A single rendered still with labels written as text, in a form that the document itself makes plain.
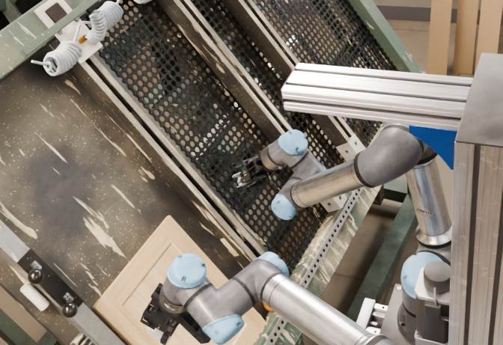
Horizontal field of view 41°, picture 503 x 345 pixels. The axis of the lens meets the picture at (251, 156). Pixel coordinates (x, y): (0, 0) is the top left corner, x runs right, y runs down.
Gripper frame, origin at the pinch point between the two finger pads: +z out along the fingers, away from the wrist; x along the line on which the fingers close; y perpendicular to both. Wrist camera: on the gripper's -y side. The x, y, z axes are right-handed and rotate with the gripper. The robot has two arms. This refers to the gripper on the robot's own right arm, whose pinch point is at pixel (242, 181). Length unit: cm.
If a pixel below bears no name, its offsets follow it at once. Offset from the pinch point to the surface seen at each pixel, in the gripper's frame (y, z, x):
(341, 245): -38, 10, 32
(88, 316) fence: 64, 1, 22
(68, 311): 73, -12, 20
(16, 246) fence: 77, -3, -1
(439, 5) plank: -248, 60, -82
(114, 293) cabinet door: 54, 4, 19
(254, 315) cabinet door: 9.4, 11.0, 41.0
